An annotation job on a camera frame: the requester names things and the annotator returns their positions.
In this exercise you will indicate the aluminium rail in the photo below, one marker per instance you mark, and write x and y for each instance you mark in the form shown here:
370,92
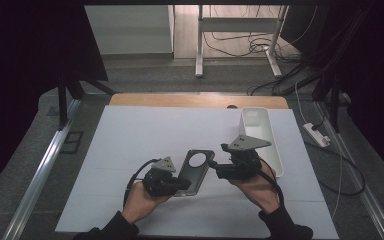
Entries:
363,193
43,170

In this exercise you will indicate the person's left hand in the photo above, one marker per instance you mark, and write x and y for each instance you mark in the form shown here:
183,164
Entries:
140,203

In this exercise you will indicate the white desk frame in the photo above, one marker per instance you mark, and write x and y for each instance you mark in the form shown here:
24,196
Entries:
236,25

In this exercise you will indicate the dark grey phone case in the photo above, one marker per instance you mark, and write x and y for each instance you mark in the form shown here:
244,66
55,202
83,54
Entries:
193,176

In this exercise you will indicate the white table sheet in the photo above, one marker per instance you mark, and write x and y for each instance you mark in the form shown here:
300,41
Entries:
140,133

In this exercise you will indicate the black metal stand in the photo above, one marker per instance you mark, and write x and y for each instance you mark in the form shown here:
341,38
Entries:
63,100

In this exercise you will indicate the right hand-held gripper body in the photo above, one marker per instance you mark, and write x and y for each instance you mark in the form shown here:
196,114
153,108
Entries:
246,160

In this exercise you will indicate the black floor grate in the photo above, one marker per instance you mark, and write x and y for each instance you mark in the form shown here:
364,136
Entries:
71,142

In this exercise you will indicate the wooden table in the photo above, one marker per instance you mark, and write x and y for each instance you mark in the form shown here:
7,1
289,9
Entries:
180,100

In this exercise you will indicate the person's right hand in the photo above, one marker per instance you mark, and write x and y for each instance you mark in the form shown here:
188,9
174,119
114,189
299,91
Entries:
256,191

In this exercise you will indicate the white power strip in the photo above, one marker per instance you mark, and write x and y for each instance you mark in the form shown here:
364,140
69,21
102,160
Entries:
316,135

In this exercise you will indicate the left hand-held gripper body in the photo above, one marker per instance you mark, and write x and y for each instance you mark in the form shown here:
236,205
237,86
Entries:
160,181

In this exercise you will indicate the white plastic bin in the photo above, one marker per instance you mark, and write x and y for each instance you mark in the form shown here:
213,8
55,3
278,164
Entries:
258,125

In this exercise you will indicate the white board panel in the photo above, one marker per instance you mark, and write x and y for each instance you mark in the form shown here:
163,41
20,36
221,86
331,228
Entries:
130,30

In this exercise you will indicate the black curtain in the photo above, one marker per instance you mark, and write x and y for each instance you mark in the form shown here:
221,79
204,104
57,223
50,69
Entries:
380,83
23,66

